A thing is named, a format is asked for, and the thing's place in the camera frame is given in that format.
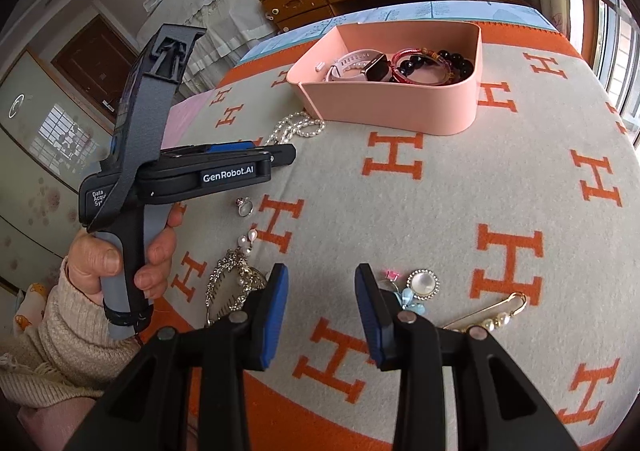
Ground pink smart watch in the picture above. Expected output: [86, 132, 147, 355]
[325, 51, 388, 83]

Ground pearl drop earrings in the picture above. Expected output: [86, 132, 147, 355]
[236, 228, 260, 254]

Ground pink bed sheet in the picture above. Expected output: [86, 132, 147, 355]
[160, 93, 236, 154]

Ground floral sliding wardrobe door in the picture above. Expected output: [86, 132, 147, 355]
[0, 48, 118, 282]

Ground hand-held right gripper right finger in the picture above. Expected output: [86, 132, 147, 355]
[354, 263, 583, 451]

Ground person's left hand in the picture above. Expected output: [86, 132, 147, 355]
[66, 205, 184, 306]

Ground light blue printed mat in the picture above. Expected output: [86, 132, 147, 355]
[235, 1, 558, 66]

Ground rhinestone pearl hair comb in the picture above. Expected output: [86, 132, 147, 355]
[205, 248, 269, 329]

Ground round white rhinestone brooch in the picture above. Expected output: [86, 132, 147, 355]
[406, 269, 441, 301]

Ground gold pearl safety pin brooch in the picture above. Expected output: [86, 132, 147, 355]
[442, 292, 528, 333]

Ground pink plastic box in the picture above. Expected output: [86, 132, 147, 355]
[286, 22, 483, 136]

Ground white lace covered furniture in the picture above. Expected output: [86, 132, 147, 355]
[137, 0, 281, 96]

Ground white pearl necklace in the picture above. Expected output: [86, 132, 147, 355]
[265, 112, 327, 146]

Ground black bead bracelet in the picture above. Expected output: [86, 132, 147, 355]
[400, 50, 475, 82]

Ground brown wooden door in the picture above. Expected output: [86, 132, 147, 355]
[50, 13, 140, 122]

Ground orange patterned beige blanket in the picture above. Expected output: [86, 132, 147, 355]
[145, 21, 640, 451]

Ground yellow printed cushion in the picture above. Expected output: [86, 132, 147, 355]
[14, 283, 49, 334]

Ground blue pink flower brooch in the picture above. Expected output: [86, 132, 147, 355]
[382, 270, 428, 316]

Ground person's left forearm beige sleeve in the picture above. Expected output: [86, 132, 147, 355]
[0, 256, 146, 401]

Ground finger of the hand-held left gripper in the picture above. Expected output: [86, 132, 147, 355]
[161, 142, 255, 159]
[220, 144, 297, 168]

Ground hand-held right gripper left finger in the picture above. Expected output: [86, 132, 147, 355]
[65, 263, 290, 451]

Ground window with metal bars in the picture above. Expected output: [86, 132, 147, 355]
[565, 0, 640, 146]

